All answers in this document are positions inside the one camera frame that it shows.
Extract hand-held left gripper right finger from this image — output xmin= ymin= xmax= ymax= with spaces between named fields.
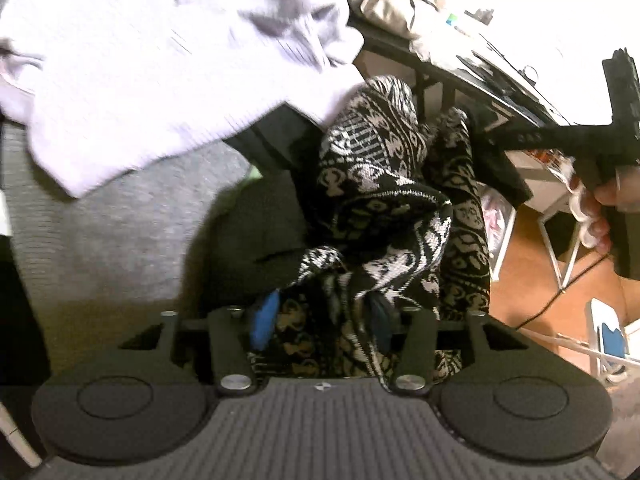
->
xmin=367 ymin=294 xmax=526 ymax=396

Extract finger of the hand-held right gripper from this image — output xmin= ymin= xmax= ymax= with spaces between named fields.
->
xmin=477 ymin=120 xmax=607 ymax=153

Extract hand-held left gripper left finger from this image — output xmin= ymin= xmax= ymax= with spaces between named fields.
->
xmin=117 ymin=291 xmax=280 ymax=396

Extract black white patterned pants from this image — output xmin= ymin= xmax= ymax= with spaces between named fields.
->
xmin=247 ymin=75 xmax=493 ymax=381

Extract grey knit sweater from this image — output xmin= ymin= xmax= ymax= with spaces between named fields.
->
xmin=0 ymin=122 xmax=256 ymax=306

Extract person's right hand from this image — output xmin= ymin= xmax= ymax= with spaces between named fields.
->
xmin=569 ymin=165 xmax=636 ymax=257

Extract plain black garment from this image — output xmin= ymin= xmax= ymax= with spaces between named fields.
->
xmin=192 ymin=105 xmax=333 ymax=311

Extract black desk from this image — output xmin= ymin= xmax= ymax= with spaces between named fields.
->
xmin=345 ymin=15 xmax=601 ymax=131

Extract beige bag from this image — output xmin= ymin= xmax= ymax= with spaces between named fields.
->
xmin=347 ymin=0 xmax=451 ymax=41

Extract lilac garment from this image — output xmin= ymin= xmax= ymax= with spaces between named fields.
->
xmin=0 ymin=0 xmax=366 ymax=200

